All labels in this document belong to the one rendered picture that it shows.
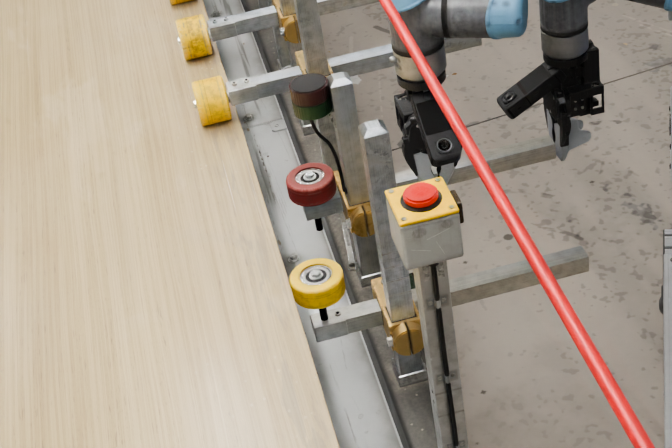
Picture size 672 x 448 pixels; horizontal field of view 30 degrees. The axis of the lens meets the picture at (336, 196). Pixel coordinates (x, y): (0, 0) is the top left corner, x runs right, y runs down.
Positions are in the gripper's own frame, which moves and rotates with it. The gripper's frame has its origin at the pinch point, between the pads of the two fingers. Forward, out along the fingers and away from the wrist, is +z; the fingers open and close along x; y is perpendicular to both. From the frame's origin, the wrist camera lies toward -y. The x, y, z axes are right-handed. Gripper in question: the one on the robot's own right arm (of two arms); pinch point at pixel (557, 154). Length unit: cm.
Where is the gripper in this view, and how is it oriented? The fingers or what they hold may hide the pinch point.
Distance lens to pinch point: 216.7
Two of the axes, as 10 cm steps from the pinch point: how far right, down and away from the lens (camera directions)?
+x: -2.2, -5.5, 8.1
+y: 9.7, -2.4, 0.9
